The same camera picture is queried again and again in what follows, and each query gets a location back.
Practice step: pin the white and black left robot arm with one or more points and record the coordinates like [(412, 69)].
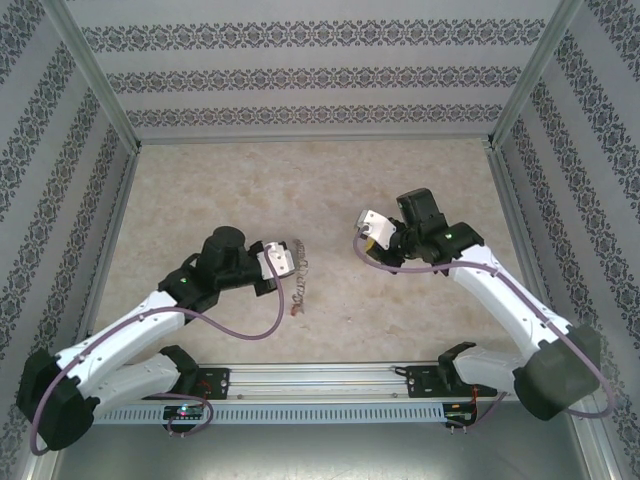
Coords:
[(125, 325)]

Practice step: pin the grey metal sheet panel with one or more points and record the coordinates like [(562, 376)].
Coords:
[(320, 455)]

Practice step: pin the key with red tag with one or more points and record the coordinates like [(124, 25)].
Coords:
[(295, 311)]

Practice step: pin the aluminium frame post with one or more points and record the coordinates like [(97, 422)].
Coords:
[(95, 75), (537, 70)]

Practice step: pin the aluminium table edge rail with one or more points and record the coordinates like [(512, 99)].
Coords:
[(515, 210), (120, 200)]

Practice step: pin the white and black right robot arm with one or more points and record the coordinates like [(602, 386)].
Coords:
[(500, 295)]

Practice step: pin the small circuit board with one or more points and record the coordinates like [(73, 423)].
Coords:
[(182, 411), (457, 416)]

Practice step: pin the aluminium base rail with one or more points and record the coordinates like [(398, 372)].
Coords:
[(315, 380)]

